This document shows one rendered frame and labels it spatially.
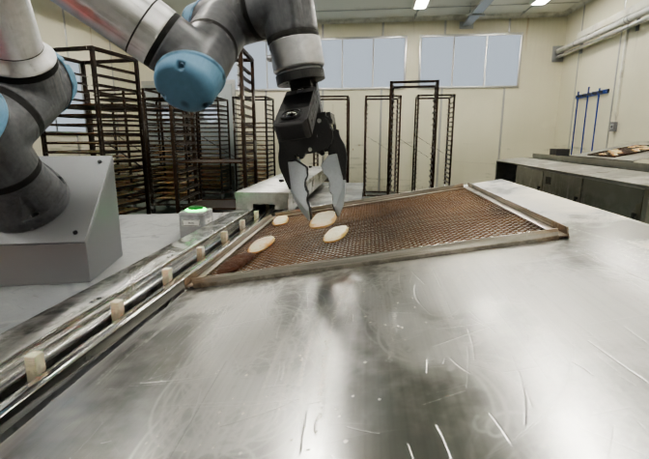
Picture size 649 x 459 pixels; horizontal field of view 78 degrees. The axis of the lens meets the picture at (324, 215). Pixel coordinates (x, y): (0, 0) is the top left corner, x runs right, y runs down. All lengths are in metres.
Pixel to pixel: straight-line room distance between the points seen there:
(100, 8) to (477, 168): 7.75
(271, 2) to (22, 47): 0.44
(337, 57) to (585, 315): 7.70
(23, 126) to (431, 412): 0.77
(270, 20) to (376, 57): 7.35
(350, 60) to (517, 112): 3.19
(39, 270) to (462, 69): 7.63
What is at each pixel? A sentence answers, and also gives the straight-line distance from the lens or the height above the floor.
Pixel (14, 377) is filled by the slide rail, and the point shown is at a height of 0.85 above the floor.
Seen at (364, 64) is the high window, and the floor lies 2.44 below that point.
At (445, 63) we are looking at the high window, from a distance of 8.02.
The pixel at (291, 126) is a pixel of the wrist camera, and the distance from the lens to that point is 0.49.
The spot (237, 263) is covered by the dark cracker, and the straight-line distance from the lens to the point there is 0.62.
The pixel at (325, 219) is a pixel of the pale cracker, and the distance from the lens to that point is 0.56.
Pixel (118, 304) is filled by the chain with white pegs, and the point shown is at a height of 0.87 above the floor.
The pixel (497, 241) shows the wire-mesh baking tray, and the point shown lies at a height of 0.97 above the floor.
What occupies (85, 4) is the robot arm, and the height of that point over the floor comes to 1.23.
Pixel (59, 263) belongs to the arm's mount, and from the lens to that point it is 0.90.
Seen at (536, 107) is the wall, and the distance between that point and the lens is 8.37.
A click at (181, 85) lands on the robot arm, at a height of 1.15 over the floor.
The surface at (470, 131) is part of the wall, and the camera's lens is 8.02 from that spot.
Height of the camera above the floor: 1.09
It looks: 11 degrees down
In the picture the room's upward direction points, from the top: straight up
